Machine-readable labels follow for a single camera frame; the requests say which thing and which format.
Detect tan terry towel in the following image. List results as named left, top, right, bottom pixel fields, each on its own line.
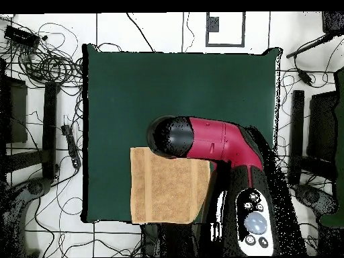
left=130, top=146, right=212, bottom=225

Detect dark flat panel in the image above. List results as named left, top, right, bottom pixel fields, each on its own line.
left=0, top=76, right=28, bottom=144
left=306, top=90, right=339, bottom=162

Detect dark green table cloth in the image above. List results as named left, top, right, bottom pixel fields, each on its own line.
left=81, top=43, right=282, bottom=225

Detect black power strip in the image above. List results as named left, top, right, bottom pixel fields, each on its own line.
left=60, top=124, right=82, bottom=169

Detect black stand bar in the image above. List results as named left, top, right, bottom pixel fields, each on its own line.
left=42, top=81, right=61, bottom=180
left=288, top=89, right=306, bottom=185

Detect black floor equipment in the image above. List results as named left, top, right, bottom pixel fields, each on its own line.
left=294, top=183, right=338, bottom=216
left=26, top=177, right=52, bottom=196

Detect black stand crossbar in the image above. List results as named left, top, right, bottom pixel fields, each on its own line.
left=5, top=148, right=52, bottom=173
left=291, top=155, right=337, bottom=181

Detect black power adapter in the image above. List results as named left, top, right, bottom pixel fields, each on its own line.
left=297, top=68, right=314, bottom=87

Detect black rod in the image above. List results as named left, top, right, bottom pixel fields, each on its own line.
left=286, top=34, right=334, bottom=59

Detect dark green fabric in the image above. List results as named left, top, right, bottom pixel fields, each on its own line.
left=319, top=67, right=344, bottom=228

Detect black electronics box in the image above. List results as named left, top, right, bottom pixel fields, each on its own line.
left=3, top=25, right=41, bottom=49

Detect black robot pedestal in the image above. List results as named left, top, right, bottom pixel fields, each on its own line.
left=140, top=222, right=206, bottom=257

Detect long black cable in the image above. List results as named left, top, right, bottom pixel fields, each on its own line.
left=126, top=11, right=155, bottom=53

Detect grey rectangular frame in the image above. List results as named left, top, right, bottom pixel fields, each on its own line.
left=206, top=11, right=246, bottom=48

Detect tangled black cables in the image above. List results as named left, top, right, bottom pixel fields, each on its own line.
left=15, top=22, right=84, bottom=87

